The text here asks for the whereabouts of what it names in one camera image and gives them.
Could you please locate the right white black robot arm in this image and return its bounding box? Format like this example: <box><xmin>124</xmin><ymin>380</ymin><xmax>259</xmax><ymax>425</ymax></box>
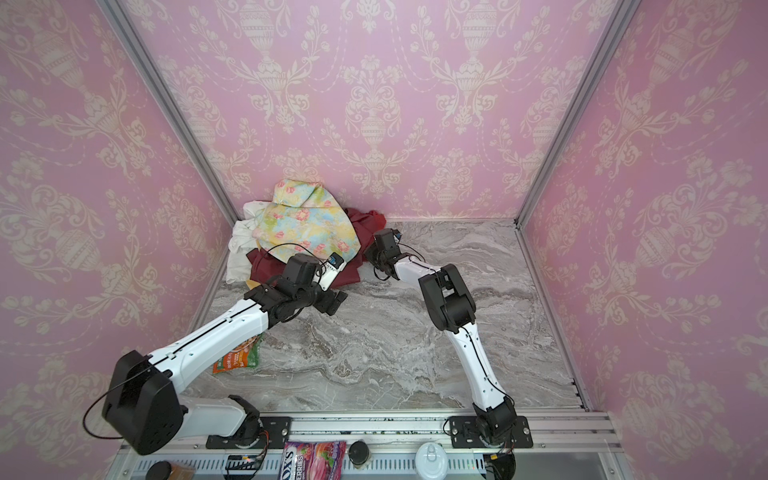
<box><xmin>365</xmin><ymin>228</ymin><xmax>523</xmax><ymax>449</ymax></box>

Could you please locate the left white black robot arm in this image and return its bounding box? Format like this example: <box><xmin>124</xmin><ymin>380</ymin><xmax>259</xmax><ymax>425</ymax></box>
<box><xmin>102</xmin><ymin>254</ymin><xmax>346</xmax><ymax>456</ymax></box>

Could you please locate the maroon cloth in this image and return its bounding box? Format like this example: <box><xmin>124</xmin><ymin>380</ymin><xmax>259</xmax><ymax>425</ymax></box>
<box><xmin>247</xmin><ymin>207</ymin><xmax>387</xmax><ymax>287</ymax></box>

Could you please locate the floral pastel cloth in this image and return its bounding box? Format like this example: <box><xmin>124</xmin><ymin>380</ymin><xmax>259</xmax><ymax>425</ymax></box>
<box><xmin>253</xmin><ymin>179</ymin><xmax>361</xmax><ymax>262</ymax></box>

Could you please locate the white cloth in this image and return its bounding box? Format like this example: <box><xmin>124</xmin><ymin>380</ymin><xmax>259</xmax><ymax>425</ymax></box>
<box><xmin>224</xmin><ymin>201</ymin><xmax>270</xmax><ymax>284</ymax></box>

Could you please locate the orange green snack packet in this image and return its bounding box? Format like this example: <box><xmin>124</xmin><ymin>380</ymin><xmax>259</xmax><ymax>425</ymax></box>
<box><xmin>212</xmin><ymin>335</ymin><xmax>262</xmax><ymax>374</ymax></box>

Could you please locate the black round knob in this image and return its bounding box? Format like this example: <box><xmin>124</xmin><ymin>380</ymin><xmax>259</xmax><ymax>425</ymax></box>
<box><xmin>347</xmin><ymin>440</ymin><xmax>371</xmax><ymax>469</ymax></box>

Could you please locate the pink candy bag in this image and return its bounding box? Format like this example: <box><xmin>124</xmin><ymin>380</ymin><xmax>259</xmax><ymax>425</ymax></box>
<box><xmin>278</xmin><ymin>441</ymin><xmax>347</xmax><ymax>480</ymax></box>

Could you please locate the black electronics board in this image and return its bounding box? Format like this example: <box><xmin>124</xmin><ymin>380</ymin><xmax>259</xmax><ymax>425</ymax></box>
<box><xmin>223</xmin><ymin>455</ymin><xmax>263</xmax><ymax>480</ymax></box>

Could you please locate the white round lid container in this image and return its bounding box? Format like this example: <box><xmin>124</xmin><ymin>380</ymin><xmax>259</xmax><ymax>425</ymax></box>
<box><xmin>415</xmin><ymin>442</ymin><xmax>448</xmax><ymax>480</ymax></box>

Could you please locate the brown black bottle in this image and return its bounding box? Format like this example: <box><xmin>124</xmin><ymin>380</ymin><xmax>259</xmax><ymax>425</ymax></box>
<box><xmin>144</xmin><ymin>460</ymin><xmax>196</xmax><ymax>480</ymax></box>

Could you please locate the black round cap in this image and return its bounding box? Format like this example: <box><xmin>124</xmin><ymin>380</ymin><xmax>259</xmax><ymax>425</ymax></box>
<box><xmin>484</xmin><ymin>451</ymin><xmax>517</xmax><ymax>480</ymax></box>

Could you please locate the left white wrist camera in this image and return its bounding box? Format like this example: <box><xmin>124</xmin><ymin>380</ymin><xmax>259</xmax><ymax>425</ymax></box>
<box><xmin>316</xmin><ymin>253</ymin><xmax>346</xmax><ymax>291</ymax></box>

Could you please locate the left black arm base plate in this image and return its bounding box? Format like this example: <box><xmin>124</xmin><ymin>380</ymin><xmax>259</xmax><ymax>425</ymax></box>
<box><xmin>205</xmin><ymin>415</ymin><xmax>292</xmax><ymax>451</ymax></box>

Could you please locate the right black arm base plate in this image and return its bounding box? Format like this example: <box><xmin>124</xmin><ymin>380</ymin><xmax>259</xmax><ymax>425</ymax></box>
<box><xmin>448</xmin><ymin>416</ymin><xmax>534</xmax><ymax>449</ymax></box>

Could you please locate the aluminium rail frame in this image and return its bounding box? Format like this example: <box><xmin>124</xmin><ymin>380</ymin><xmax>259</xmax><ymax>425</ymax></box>
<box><xmin>106</xmin><ymin>408</ymin><xmax>633</xmax><ymax>479</ymax></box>

